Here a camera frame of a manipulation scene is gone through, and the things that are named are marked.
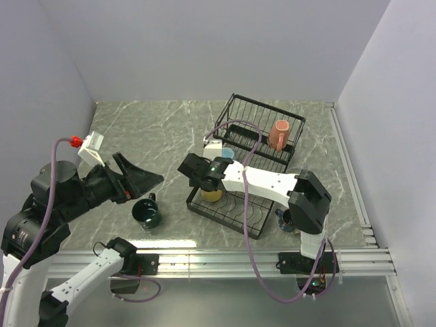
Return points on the dark blue glazed mug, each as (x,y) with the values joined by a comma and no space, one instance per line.
(285,224)

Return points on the pink mug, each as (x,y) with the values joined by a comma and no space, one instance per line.
(278,136)

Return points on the white aluminium side rail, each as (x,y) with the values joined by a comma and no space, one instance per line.
(366,226)

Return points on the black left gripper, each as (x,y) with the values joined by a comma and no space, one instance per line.
(132,183)

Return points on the aluminium front rail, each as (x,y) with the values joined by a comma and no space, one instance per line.
(233,263)

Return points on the black wire dish rack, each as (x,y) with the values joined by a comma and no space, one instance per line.
(240,138)

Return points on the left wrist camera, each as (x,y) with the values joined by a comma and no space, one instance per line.
(88,148)

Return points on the dark green mug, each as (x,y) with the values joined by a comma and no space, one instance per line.
(146,212)

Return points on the cream yellow mug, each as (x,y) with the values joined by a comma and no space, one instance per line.
(211,196)

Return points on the light blue mug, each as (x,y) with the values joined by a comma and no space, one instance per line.
(227,153)

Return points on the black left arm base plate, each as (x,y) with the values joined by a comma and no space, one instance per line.
(147,263)

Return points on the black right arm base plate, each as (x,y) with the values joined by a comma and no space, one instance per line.
(295,263)

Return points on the black box under rail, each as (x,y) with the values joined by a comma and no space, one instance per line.
(122,286)

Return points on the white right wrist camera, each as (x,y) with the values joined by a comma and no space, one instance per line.
(212,148)

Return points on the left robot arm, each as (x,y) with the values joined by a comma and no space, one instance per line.
(33,236)

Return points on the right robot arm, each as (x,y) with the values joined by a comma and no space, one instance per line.
(302,193)

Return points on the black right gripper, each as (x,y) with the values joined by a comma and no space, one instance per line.
(193,183)

